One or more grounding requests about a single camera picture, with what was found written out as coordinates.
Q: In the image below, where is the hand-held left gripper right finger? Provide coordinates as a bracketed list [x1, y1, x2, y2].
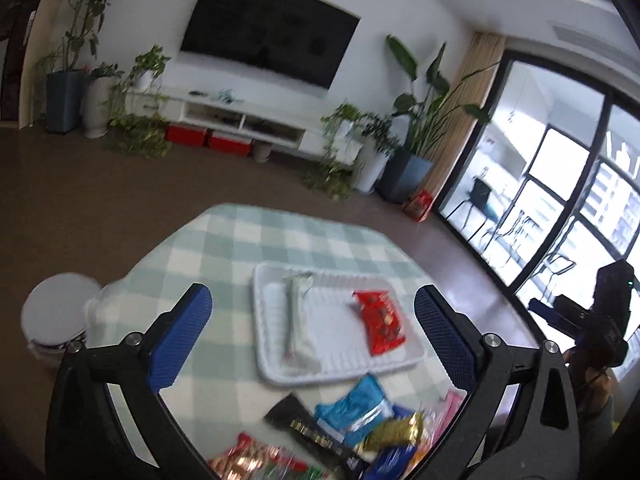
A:
[405, 284, 582, 480]

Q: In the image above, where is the small plant in ribbed pot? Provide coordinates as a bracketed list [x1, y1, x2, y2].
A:
[89, 62, 124, 82]

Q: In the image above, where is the black wall television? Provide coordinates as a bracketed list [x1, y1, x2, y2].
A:
[180, 0, 362, 91]

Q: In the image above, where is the large-leaf plant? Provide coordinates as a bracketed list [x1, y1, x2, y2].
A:
[386, 35, 494, 159]

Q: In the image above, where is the black snack packet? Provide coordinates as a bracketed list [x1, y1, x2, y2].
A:
[263, 394, 373, 480]

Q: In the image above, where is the black glass door frame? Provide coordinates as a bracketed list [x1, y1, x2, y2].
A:
[437, 50, 640, 321]

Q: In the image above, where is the trailing plant in white pot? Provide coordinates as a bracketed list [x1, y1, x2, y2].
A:
[106, 46, 173, 159]

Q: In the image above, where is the white television cabinet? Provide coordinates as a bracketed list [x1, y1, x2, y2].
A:
[125, 87, 363, 166]

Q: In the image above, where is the gold snack packet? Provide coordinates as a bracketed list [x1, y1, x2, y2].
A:
[356, 412, 425, 453]

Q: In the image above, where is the white round stool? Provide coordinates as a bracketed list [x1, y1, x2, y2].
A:
[21, 272, 103, 367]

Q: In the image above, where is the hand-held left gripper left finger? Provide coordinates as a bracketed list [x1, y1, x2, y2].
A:
[45, 282, 221, 480]

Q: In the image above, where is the dark blue square plant pot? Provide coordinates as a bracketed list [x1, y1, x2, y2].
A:
[376, 150, 435, 204]

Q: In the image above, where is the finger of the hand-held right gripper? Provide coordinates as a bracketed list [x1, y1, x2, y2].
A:
[528, 297, 576, 333]

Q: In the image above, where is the dark blue snack packet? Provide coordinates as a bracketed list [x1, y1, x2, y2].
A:
[360, 442, 418, 480]

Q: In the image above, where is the tall leafy plant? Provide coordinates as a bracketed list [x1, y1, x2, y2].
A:
[54, 0, 124, 73]

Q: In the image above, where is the person's right hand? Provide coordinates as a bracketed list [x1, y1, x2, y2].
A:
[564, 349, 615, 417]

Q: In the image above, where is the bushy plant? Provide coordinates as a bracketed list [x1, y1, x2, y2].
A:
[357, 112, 402, 157]

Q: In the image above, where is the person's right forearm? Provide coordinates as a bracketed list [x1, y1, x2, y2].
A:
[579, 394, 618, 480]

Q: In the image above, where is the green checked tablecloth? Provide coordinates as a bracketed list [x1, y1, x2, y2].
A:
[85, 203, 501, 480]

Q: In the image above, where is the red patterned snack packet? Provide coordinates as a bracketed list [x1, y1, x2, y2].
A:
[207, 432, 331, 480]

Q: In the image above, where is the light blue snack packet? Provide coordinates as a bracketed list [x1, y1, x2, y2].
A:
[314, 374, 396, 446]

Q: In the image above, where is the red storage box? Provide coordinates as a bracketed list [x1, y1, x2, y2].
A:
[207, 131, 252, 157]
[166, 125, 208, 148]

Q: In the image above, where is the blue-grey square plant pot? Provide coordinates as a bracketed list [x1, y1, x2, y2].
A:
[46, 70, 87, 134]

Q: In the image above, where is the red bag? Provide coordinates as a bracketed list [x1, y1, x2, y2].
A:
[404, 190, 433, 222]

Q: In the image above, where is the pink snack packet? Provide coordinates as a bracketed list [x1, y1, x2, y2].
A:
[420, 390, 466, 456]

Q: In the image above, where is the white translucent snack packet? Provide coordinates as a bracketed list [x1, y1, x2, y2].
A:
[281, 271, 322, 375]

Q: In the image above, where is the white ribbed plant pot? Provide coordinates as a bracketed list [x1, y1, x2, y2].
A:
[82, 77, 116, 139]

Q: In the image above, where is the tall white plant pot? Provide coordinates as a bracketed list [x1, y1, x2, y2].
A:
[352, 140, 391, 194]

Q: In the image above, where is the ceiling air vent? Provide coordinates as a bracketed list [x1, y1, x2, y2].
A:
[547, 21, 622, 49]

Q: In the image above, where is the white plastic tray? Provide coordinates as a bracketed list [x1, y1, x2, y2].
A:
[251, 261, 427, 386]

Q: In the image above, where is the black wire chair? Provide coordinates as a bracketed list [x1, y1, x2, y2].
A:
[492, 210, 540, 267]

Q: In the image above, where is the trailing plant on cabinet end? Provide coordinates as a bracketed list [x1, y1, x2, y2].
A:
[305, 102, 364, 202]

